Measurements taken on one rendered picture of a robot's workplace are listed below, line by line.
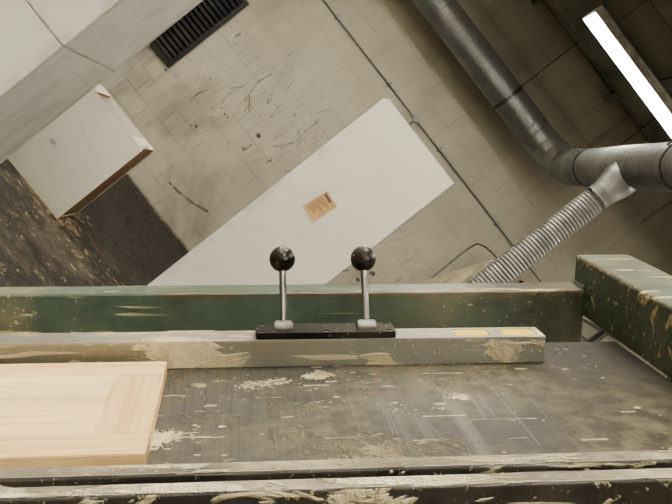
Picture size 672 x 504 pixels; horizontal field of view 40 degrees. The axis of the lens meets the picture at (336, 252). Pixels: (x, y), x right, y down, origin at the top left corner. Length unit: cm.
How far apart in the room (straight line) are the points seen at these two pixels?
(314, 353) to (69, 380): 34
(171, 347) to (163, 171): 812
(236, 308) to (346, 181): 337
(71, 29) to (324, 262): 200
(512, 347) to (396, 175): 357
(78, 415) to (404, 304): 65
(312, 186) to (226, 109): 454
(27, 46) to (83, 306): 212
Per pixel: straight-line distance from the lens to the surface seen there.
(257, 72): 935
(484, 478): 83
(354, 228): 490
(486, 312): 161
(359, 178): 489
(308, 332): 132
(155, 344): 132
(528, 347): 138
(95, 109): 624
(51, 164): 630
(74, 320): 158
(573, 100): 965
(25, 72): 358
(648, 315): 143
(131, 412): 112
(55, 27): 357
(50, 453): 103
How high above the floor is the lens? 154
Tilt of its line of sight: 2 degrees down
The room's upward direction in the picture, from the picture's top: 52 degrees clockwise
